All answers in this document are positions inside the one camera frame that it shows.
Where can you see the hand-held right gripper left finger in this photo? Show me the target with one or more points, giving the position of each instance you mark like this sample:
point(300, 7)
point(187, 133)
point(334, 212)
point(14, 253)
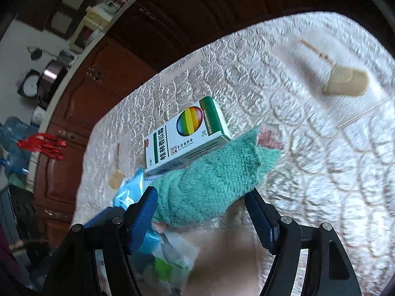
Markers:
point(143, 219)

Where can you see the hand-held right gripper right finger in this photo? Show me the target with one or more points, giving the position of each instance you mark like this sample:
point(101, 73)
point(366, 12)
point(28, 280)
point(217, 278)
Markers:
point(260, 222)

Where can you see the teal fluffy cloth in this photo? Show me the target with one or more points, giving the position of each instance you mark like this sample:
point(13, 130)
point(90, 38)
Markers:
point(209, 178)

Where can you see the light blue plastic basket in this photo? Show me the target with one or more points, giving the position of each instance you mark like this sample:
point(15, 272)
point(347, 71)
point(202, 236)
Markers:
point(129, 188)

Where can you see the beige block with wooden stick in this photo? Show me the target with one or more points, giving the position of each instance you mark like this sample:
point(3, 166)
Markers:
point(117, 179)

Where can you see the cream quilted tablecloth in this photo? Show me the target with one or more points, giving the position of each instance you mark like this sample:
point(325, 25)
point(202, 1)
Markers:
point(308, 175)

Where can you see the red tassel knot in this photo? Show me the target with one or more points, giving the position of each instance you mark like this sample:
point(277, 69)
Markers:
point(43, 145)

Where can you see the white printed cup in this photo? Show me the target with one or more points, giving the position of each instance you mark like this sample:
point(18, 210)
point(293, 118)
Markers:
point(40, 114)

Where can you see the large blue water bottle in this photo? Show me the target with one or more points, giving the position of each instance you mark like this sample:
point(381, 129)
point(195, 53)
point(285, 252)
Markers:
point(15, 141)

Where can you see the thin bamboo skewer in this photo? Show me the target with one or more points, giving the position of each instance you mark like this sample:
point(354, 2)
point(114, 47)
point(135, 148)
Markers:
point(364, 112)

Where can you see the wooden base cabinets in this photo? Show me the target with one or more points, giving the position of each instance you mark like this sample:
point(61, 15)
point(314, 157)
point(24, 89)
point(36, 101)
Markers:
point(123, 67)

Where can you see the metallic rice cooker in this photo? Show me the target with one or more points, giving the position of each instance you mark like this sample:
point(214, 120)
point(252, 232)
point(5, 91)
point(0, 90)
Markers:
point(52, 75)

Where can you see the dial kitchen scale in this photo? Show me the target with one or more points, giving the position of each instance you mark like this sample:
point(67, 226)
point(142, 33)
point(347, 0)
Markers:
point(30, 84)

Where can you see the black hanging ladle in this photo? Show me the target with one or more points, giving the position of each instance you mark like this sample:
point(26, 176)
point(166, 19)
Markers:
point(36, 53)

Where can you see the cream microwave oven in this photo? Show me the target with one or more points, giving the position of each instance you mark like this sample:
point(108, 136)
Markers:
point(89, 27)

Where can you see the cream panel wall cabinet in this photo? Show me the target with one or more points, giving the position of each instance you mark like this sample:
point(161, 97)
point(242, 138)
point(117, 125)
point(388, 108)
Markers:
point(61, 18)

